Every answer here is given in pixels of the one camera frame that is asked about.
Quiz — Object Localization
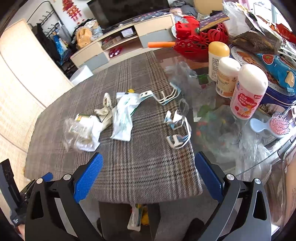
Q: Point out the clear plastic bag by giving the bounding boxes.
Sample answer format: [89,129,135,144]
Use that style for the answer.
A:
[63,118,102,152]
[196,105,272,184]

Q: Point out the white milk carton box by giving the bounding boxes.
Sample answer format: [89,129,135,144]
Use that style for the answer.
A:
[127,204,141,232]

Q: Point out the torn white carton piece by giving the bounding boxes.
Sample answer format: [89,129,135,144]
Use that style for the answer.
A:
[164,110,192,150]

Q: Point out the white paper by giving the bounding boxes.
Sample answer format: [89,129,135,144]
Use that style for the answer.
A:
[110,92,140,142]

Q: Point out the white green medicine box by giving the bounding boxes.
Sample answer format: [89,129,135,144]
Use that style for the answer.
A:
[74,114,112,131]

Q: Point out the yellow wrapper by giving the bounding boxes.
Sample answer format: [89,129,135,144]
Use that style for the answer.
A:
[135,204,149,226]

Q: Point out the beige torn cardboard piece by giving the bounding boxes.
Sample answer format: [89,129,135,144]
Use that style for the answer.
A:
[94,93,113,123]

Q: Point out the dark square trash bin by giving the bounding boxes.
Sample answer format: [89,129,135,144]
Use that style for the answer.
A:
[99,202,161,240]

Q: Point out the person's left hand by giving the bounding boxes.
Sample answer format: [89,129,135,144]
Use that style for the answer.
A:
[16,224,25,240]

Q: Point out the clear plastic bag hanging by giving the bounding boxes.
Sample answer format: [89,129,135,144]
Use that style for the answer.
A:
[196,105,272,184]

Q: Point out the pink hairbrush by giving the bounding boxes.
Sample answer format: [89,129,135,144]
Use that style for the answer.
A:
[249,112,291,138]

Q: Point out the grey plaid tablecloth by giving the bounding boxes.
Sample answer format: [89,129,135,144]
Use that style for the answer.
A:
[24,51,203,204]

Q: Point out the pink label white bottle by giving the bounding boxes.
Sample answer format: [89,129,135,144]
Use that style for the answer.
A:
[230,64,268,120]

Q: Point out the blue cookie tin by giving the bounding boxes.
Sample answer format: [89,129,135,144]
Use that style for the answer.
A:
[229,44,295,109]

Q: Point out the white cream bottle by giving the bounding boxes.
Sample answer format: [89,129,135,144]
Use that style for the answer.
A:
[216,57,241,98]

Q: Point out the yellow cap white bottle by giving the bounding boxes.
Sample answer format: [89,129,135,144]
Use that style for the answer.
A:
[208,41,230,82]

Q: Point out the blue snack bag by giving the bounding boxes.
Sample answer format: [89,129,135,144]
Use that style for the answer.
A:
[256,53,295,94]

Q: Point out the red plastic basket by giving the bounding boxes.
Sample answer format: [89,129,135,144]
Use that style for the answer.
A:
[174,16,229,62]

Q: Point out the red shoes on shelf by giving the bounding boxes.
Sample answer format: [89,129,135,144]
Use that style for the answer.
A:
[108,46,122,58]

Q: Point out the yellow plush toy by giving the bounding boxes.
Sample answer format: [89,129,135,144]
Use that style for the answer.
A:
[76,27,92,50]

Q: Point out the beige grey TV cabinet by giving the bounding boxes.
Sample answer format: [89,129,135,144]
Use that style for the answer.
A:
[71,14,175,72]

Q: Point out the dark book on basket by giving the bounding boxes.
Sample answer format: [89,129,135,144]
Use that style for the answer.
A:
[199,11,230,32]

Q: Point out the red snack bag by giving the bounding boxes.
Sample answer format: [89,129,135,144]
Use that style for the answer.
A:
[275,24,296,44]

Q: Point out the tall cardboard box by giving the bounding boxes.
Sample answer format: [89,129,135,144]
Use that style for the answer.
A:
[193,0,223,15]

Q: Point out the black flat television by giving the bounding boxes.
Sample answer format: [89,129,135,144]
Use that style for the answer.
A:
[87,0,169,29]

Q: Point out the orange handle stick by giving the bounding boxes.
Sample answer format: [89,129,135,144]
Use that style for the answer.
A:
[147,42,175,48]

